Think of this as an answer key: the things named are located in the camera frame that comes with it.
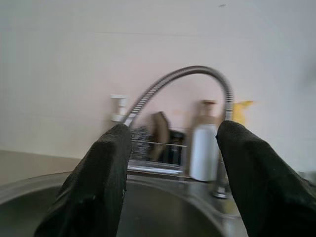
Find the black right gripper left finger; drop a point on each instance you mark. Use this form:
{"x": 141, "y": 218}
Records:
{"x": 98, "y": 185}

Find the flexible steel faucet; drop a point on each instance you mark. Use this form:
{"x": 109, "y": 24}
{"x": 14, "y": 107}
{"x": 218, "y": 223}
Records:
{"x": 197, "y": 68}

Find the white wall hook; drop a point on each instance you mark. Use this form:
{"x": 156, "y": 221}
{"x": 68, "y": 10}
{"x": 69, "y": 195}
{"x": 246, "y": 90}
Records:
{"x": 118, "y": 106}

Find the black scrubbing pad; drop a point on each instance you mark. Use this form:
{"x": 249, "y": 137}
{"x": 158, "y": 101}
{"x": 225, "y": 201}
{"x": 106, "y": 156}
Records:
{"x": 176, "y": 145}

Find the white pump bottle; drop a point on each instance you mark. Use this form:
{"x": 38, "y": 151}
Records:
{"x": 203, "y": 153}

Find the stainless steel sink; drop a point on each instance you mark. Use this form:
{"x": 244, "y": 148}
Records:
{"x": 160, "y": 209}

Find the steel wool scrubber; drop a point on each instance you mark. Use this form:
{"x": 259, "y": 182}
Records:
{"x": 140, "y": 140}

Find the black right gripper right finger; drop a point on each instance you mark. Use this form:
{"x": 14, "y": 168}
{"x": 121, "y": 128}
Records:
{"x": 266, "y": 192}

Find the yellow cloth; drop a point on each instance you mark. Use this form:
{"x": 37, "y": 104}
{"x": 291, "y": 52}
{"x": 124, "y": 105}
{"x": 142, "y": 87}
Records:
{"x": 240, "y": 111}

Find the brown sponge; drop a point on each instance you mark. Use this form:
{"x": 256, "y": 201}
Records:
{"x": 160, "y": 133}

